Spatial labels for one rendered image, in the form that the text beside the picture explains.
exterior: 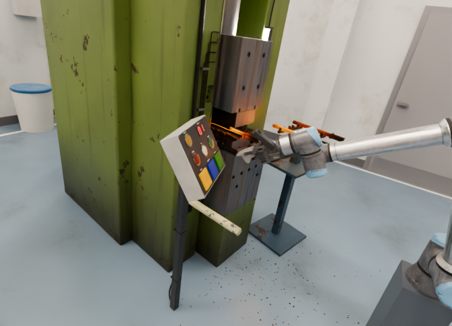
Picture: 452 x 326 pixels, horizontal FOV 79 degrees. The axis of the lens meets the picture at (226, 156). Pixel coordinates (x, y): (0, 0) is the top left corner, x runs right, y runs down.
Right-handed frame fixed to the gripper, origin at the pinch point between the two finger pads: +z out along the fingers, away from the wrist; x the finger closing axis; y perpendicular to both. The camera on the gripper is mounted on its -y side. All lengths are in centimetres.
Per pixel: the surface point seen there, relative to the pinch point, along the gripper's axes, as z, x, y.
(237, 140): 11.1, 40.2, 3.9
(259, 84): -11, 53, -22
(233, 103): 2.6, 31.1, -19.4
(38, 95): 280, 162, -97
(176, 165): 16.6, -26.9, -10.3
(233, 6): -11, 50, -68
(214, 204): 41, 34, 40
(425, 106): -161, 281, 94
